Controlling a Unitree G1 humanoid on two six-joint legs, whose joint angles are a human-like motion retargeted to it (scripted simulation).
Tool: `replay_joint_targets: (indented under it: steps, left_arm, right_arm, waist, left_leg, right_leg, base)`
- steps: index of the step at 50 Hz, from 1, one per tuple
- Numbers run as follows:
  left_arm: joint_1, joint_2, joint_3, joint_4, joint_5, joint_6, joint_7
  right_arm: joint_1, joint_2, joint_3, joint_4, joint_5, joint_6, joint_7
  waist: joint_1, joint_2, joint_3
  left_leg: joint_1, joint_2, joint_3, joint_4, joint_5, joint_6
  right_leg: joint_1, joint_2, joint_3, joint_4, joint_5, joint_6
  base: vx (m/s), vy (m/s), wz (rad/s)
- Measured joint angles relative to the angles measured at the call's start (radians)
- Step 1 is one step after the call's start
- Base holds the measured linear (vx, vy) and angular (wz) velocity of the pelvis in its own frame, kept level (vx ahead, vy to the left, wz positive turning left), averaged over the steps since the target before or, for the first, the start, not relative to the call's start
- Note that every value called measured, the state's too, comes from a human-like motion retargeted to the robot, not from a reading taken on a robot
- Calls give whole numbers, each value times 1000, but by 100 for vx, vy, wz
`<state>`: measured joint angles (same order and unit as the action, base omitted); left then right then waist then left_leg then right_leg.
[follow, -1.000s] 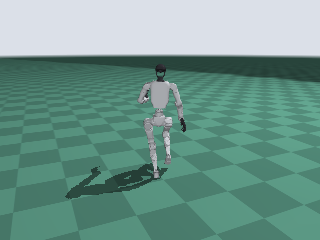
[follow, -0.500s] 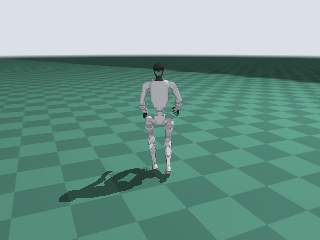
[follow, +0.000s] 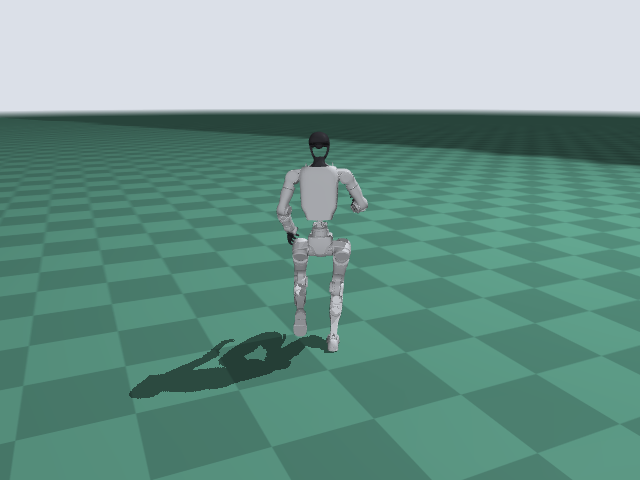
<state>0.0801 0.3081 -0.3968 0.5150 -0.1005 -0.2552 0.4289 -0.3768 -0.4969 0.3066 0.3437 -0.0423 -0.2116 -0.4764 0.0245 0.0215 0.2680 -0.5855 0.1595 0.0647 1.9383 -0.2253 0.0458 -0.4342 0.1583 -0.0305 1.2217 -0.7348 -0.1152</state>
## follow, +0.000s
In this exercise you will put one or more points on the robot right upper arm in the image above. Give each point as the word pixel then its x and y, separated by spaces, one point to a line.
pixel 345 176

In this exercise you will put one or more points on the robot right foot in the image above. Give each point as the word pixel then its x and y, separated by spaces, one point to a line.
pixel 333 343

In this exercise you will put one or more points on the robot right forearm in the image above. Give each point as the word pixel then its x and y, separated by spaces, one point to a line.
pixel 354 210

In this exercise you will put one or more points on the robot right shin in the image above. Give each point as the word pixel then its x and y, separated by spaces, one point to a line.
pixel 335 311

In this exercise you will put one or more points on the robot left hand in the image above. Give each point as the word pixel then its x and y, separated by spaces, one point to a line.
pixel 290 236

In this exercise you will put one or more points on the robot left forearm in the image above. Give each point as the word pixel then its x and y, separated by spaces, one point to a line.
pixel 287 224

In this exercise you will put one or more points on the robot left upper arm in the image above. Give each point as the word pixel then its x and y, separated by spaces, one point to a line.
pixel 291 178

